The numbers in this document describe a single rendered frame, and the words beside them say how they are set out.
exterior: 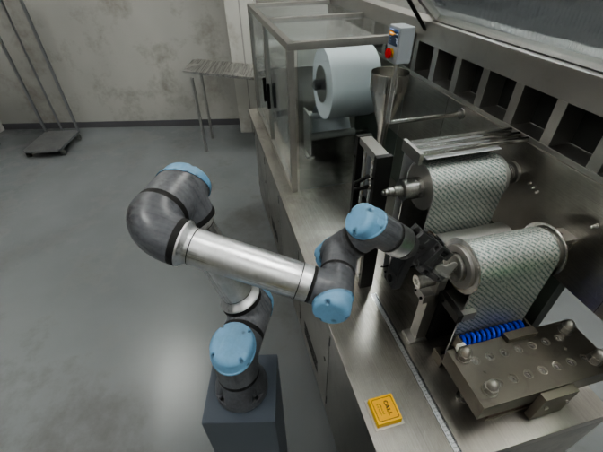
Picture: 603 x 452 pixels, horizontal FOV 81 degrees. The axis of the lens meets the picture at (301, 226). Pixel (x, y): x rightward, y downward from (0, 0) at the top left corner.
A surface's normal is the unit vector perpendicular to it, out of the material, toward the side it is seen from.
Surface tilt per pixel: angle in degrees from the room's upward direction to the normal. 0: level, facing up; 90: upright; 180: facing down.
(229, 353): 8
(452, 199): 92
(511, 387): 0
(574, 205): 90
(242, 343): 8
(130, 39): 90
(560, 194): 90
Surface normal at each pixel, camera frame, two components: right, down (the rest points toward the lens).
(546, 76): -0.97, 0.17
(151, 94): 0.02, 0.63
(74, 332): -0.01, -0.77
